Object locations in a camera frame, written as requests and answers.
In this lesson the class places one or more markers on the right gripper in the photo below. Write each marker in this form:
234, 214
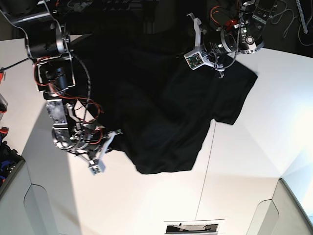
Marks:
91, 147

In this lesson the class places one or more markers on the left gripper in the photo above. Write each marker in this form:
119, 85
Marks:
212, 45

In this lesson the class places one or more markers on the black t-shirt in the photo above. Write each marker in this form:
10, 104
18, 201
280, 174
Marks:
163, 108

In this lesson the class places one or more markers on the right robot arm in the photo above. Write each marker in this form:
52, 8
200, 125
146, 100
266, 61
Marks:
47, 43

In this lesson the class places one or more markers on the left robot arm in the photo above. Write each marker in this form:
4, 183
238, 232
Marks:
240, 35

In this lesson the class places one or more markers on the grey bin with clothes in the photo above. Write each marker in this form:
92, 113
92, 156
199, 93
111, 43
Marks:
10, 162

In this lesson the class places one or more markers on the orange grey tool at edge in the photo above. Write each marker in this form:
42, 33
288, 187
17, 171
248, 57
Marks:
3, 100

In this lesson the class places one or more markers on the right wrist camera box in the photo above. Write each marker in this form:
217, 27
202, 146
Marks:
96, 166

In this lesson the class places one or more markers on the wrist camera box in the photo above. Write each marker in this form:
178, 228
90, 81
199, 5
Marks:
194, 60
96, 166

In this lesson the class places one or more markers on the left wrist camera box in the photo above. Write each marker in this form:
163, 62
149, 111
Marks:
194, 60

